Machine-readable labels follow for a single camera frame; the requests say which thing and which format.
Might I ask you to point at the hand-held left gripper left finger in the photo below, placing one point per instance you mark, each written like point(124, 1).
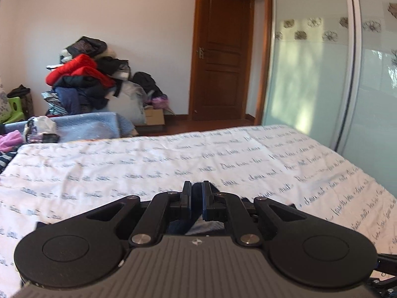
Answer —
point(187, 198)

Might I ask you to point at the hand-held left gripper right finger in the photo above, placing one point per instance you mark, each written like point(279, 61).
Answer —
point(206, 198)

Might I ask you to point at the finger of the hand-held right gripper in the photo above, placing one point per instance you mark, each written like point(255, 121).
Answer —
point(387, 262)

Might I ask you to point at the grey and black sweater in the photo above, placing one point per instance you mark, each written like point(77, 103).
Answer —
point(197, 197)

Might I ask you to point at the pile of clothes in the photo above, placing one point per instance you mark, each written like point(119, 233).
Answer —
point(80, 77)

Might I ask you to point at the white script printed bedsheet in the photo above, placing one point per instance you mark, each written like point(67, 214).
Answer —
point(124, 167)

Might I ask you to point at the cardboard box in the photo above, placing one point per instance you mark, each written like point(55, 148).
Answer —
point(155, 116)

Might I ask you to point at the purple cloth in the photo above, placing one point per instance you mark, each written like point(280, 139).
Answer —
point(159, 101)

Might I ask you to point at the clear plastic bedding bag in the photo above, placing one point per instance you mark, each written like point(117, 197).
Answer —
point(131, 99)

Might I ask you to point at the light blue quilt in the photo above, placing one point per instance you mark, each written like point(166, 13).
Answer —
point(90, 127)

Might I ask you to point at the black backpack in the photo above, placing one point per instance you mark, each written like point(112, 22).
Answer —
point(145, 82)

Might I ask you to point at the brown wooden door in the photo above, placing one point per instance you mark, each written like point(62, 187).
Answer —
point(221, 52)

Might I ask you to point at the frosted glass sliding door panel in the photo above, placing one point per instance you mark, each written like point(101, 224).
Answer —
point(307, 77)
point(378, 105)

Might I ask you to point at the white plastic bag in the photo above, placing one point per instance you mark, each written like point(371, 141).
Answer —
point(43, 124)

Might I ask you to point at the dark striped cloth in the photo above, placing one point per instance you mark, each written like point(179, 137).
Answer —
point(6, 160)

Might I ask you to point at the pink cloth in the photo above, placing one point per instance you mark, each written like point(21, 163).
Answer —
point(9, 139)

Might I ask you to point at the green plastic stool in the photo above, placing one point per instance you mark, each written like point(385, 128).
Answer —
point(14, 108)

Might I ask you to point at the black bag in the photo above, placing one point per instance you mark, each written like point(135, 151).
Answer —
point(20, 91)

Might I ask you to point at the floral cushion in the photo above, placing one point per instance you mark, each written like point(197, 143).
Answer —
point(3, 102)

